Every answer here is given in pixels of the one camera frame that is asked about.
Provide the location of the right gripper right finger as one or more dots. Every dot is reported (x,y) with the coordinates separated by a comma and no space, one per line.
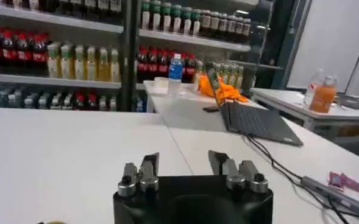
(232,173)

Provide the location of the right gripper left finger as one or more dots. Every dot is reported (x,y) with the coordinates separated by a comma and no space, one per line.
(148,173)

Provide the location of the black open laptop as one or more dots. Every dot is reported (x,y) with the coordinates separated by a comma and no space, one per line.
(252,121)

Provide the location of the black phone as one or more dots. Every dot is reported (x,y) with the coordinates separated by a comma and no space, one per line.
(211,109)

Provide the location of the white table with laptop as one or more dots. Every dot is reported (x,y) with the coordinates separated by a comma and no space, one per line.
(179,109)

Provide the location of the orange cloth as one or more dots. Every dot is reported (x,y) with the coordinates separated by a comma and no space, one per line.
(228,91)

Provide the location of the translucent white cup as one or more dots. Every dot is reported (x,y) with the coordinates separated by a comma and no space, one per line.
(161,85)

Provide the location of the white side table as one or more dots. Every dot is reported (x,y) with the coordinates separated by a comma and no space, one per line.
(298,103)

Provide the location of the blue label water bottle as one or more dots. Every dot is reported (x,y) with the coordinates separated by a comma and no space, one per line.
(175,70)

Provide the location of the pink packet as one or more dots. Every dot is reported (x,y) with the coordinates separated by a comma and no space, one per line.
(345,182)

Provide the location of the clear bottle red label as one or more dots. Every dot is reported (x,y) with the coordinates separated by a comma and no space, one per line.
(310,88)

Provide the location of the orange juice bottle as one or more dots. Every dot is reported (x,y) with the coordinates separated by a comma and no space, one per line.
(323,95)

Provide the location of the shelf of drink bottles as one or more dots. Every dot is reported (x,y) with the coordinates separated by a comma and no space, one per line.
(60,61)
(197,36)

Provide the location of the grey flat device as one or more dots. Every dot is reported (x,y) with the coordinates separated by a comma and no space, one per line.
(357,102)

